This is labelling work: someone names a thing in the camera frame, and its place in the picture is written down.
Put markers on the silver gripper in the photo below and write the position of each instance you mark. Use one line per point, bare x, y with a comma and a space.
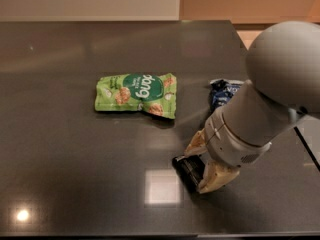
230, 144

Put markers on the grey side table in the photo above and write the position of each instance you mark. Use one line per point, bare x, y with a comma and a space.
309, 132

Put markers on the black rxbar chocolate wrapper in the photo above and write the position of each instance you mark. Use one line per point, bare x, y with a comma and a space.
190, 170

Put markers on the blue kettle chip bag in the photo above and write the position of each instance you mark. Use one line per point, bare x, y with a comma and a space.
222, 90

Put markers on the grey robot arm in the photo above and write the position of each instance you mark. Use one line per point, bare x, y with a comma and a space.
283, 86

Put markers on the green snack bag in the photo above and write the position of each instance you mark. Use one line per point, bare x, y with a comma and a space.
153, 94

